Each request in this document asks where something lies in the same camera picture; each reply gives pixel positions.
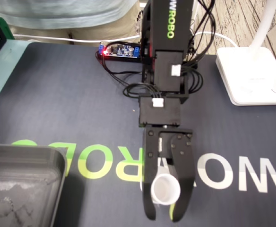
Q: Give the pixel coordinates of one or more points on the dark green box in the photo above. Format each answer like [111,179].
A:
[6,28]

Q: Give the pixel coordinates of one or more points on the standing person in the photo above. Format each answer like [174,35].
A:
[57,14]

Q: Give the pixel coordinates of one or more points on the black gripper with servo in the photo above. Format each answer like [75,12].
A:
[165,146]

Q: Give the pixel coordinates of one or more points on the black plastic tray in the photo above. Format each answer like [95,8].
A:
[22,189]

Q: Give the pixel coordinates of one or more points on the blue voltage converter board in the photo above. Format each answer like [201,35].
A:
[121,50]

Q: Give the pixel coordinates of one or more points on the dark grey WOWROBO mat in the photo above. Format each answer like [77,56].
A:
[57,94]

